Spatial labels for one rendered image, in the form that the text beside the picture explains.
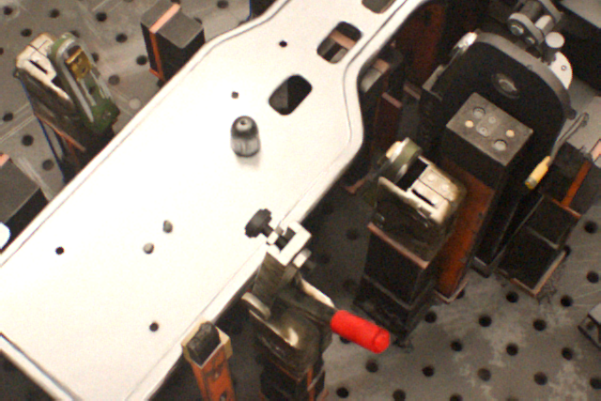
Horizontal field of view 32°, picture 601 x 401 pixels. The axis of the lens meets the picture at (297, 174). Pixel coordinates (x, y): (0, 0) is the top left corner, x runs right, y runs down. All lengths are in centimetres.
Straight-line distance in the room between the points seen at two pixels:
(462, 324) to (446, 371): 7
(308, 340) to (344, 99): 29
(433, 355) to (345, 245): 19
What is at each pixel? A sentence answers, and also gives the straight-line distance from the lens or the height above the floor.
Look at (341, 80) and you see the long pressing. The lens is 119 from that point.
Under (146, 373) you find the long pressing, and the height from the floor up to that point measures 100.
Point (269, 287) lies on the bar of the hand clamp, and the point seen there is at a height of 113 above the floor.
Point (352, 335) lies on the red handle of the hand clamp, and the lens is 93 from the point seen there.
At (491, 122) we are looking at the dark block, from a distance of 104.
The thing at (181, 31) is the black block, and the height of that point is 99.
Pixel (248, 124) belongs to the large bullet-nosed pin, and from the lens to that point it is 111.
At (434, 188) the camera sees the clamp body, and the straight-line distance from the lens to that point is 106.
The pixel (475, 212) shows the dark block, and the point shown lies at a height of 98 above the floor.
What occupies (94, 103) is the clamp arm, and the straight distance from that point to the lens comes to 116.
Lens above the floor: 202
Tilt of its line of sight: 65 degrees down
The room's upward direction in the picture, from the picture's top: straight up
